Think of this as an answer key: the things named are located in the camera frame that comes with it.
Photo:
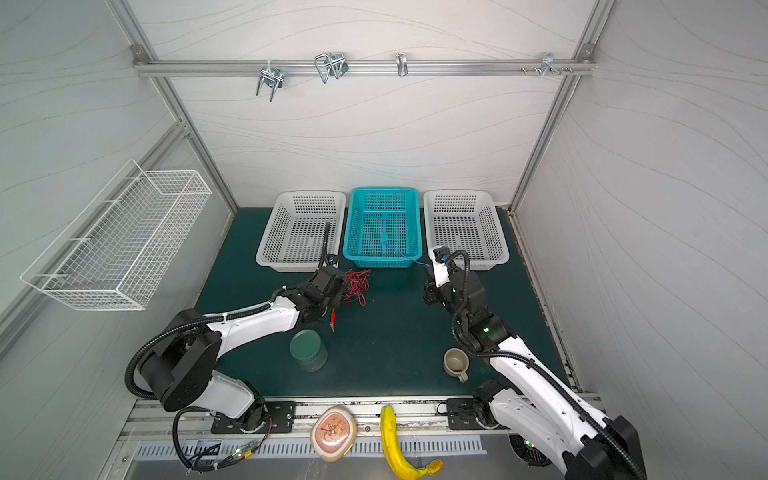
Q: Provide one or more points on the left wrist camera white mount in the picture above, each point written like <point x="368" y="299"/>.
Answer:
<point x="331" y="261"/>

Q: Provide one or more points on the white plastic basket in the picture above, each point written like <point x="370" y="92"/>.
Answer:
<point x="465" y="220"/>
<point x="301" y="226"/>

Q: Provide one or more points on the white wire wall basket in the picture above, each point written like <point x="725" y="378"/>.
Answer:
<point x="113" y="255"/>

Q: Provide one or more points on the right white plastic basket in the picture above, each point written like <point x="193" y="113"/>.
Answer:
<point x="465" y="220"/>

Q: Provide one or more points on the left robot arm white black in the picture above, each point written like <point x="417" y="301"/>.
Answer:
<point x="178" y="367"/>

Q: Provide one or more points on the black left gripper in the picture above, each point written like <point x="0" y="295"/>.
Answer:
<point x="338" y="297"/>

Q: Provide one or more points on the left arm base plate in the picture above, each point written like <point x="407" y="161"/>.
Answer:
<point x="273" y="416"/>

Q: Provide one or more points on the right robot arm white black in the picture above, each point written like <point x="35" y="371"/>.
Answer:
<point x="581" y="441"/>

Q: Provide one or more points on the green cylindrical container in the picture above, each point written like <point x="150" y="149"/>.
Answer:
<point x="308" y="349"/>

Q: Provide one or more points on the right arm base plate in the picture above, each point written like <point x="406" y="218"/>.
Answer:
<point x="465" y="414"/>

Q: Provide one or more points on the metal clamp hook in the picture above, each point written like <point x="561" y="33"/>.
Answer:
<point x="547" y="67"/>
<point x="331" y="65"/>
<point x="401" y="64"/>
<point x="271" y="79"/>

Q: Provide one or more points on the left white plastic basket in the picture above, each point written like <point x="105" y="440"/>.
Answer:
<point x="301" y="226"/>

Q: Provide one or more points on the pink round toy dish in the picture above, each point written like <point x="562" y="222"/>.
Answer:
<point x="334" y="434"/>

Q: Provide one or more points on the beige ceramic mug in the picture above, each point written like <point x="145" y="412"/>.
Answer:
<point x="456" y="364"/>

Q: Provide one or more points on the teal plastic basket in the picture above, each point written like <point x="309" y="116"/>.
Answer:
<point x="383" y="228"/>

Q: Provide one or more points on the yellow banana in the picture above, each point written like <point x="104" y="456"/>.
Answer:
<point x="395" y="458"/>

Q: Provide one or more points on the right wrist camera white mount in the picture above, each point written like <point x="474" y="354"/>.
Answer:
<point x="440" y="268"/>

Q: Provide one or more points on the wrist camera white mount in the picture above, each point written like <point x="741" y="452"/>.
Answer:
<point x="440" y="268"/>
<point x="331" y="261"/>

